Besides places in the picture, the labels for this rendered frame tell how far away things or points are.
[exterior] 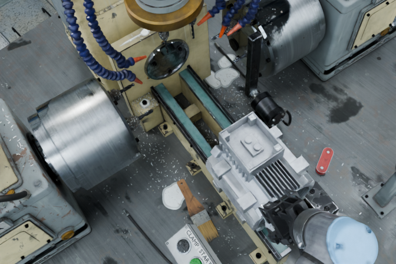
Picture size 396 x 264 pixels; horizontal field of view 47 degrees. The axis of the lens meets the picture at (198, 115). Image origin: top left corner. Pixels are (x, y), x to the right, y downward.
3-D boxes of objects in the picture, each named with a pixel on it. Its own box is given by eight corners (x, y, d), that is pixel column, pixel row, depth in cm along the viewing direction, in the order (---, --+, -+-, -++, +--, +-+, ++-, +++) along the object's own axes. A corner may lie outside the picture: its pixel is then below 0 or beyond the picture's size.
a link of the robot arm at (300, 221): (350, 239, 78) (313, 267, 76) (336, 234, 82) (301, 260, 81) (328, 202, 77) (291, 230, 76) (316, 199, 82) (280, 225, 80)
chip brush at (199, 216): (172, 184, 136) (172, 183, 136) (187, 177, 137) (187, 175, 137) (204, 245, 127) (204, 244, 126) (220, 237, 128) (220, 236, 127)
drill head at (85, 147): (7, 164, 130) (-38, 123, 108) (118, 99, 138) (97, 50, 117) (42, 236, 120) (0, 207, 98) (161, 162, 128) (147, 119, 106)
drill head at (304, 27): (200, 53, 145) (194, -3, 123) (300, -6, 154) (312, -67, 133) (246, 108, 134) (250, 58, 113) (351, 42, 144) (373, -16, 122)
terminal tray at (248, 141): (217, 147, 112) (217, 133, 105) (252, 124, 114) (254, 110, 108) (247, 184, 106) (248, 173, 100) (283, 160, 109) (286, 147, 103)
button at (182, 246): (177, 244, 103) (173, 244, 101) (187, 236, 103) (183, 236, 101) (184, 256, 102) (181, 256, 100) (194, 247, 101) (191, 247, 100)
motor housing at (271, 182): (206, 178, 124) (203, 149, 107) (261, 142, 128) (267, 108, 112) (251, 239, 115) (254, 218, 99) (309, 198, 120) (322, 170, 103)
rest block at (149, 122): (136, 119, 148) (129, 100, 138) (154, 108, 150) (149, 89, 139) (145, 132, 145) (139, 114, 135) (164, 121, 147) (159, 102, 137)
